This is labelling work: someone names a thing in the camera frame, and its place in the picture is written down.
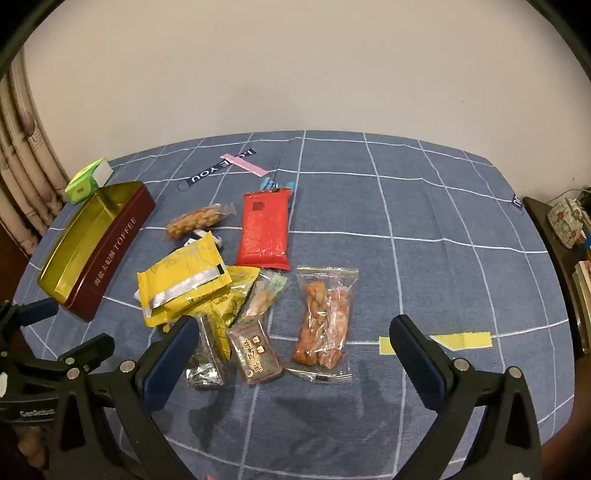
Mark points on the blue checked cloth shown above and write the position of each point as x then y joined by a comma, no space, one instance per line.
415,221

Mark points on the stack of books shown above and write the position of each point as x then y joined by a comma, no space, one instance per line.
584,300

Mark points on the clear peanut snack packet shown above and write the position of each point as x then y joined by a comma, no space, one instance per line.
194,221

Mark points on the red snack packet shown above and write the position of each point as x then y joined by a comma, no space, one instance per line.
263,230

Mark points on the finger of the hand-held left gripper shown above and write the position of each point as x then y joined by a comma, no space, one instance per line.
90,350
39,309

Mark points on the dark wooden side table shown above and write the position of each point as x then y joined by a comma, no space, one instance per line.
549,258

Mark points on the brown snack packet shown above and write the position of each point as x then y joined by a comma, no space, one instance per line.
254,353

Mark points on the floral patterned box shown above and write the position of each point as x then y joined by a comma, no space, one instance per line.
565,221

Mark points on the dark blue cracker packet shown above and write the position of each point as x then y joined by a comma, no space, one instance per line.
194,241

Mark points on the dark silver snack packet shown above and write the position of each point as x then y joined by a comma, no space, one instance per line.
205,364

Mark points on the yellow printed snack packet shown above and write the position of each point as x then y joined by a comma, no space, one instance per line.
226,304

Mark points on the yellow packet with silver strip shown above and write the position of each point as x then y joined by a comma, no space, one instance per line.
184,272

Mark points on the person's left hand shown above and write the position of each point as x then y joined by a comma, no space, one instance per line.
30,443

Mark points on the maroon and gold tin box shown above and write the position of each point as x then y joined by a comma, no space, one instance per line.
115,240

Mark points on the clear fried twist snack packet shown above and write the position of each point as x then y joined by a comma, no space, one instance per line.
323,323

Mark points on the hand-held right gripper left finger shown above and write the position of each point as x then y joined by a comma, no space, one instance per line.
166,369

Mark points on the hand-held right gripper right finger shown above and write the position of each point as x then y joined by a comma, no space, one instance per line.
420,364

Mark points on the green tissue pack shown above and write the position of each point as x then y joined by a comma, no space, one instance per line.
85,184

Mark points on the small blue snack packet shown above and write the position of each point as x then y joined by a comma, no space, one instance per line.
268,184

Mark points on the beige patterned curtain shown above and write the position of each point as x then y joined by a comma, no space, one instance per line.
27,152

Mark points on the clear packet with green label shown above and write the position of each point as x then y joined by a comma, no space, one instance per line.
263,297

